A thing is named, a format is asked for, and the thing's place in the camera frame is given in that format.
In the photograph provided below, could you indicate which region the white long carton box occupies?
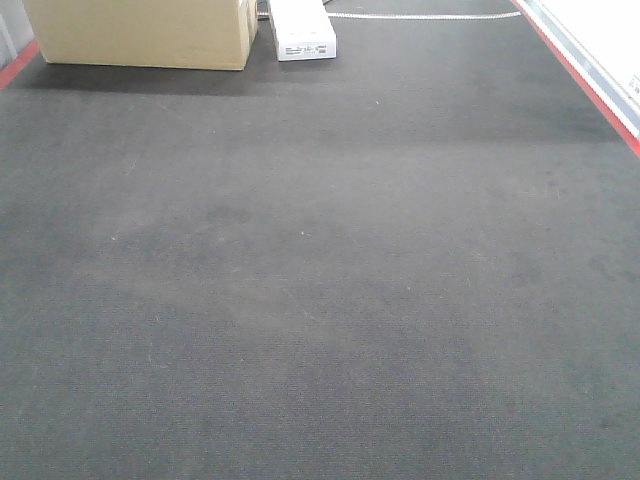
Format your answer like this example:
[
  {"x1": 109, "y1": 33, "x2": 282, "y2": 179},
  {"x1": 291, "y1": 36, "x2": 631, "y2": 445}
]
[{"x1": 268, "y1": 0, "x2": 337, "y2": 62}]

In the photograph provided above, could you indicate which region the large cardboard box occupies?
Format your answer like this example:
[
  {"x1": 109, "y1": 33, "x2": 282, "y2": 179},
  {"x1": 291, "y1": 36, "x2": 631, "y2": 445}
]
[{"x1": 23, "y1": 0, "x2": 257, "y2": 71}]

